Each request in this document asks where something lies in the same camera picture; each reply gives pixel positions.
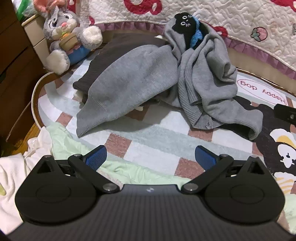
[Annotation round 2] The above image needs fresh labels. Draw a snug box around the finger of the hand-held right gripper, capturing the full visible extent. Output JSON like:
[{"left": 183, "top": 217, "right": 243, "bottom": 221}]
[{"left": 274, "top": 104, "right": 296, "bottom": 127}]

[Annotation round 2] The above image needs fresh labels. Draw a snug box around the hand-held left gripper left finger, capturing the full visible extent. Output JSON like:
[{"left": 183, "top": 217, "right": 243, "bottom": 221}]
[{"left": 35, "top": 145, "right": 121, "bottom": 194}]

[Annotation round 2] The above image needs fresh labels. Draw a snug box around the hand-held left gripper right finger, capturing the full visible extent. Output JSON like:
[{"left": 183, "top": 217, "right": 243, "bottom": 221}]
[{"left": 180, "top": 146, "right": 264, "bottom": 194}]

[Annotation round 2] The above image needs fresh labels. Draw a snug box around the grey knit sweater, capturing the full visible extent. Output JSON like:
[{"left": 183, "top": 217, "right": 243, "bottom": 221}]
[{"left": 76, "top": 22, "right": 264, "bottom": 141}]

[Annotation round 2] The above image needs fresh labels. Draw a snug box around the dark brown garment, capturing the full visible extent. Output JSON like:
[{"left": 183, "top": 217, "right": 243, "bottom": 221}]
[{"left": 73, "top": 32, "right": 171, "bottom": 98}]

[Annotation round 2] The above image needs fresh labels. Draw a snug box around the light green cloth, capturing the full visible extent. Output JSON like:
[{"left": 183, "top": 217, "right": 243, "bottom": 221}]
[{"left": 47, "top": 123, "right": 192, "bottom": 186}]

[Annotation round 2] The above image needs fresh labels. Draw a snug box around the round printed rug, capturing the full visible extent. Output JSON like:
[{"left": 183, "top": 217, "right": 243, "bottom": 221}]
[{"left": 31, "top": 58, "right": 296, "bottom": 209}]

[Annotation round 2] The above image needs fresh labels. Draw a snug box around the beige bed base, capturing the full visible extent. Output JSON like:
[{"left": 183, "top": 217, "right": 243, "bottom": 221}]
[{"left": 228, "top": 49, "right": 296, "bottom": 86}]

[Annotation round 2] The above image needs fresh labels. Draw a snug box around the white cloth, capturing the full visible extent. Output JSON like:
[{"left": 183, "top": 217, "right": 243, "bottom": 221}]
[{"left": 0, "top": 126, "right": 53, "bottom": 234}]

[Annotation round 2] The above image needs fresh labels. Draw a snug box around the white quilted bear bedspread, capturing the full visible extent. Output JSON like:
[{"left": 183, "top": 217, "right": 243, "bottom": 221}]
[{"left": 79, "top": 0, "right": 296, "bottom": 80}]

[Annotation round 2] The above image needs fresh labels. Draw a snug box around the brown wooden cabinet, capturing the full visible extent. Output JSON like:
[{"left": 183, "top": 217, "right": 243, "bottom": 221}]
[{"left": 0, "top": 0, "right": 50, "bottom": 144}]

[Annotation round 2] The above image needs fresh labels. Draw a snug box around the black cat plush toy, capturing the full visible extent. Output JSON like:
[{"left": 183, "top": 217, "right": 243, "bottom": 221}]
[{"left": 172, "top": 12, "right": 208, "bottom": 50}]

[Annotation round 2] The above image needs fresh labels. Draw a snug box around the grey rabbit plush toy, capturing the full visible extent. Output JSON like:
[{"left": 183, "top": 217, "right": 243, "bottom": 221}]
[{"left": 32, "top": 0, "right": 103, "bottom": 75}]

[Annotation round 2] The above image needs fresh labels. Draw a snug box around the cream drawer unit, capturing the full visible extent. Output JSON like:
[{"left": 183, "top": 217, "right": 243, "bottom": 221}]
[{"left": 21, "top": 14, "right": 52, "bottom": 56}]

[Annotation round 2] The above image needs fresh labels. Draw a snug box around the green plastic bag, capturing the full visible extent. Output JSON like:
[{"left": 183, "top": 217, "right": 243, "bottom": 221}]
[{"left": 16, "top": 0, "right": 35, "bottom": 16}]

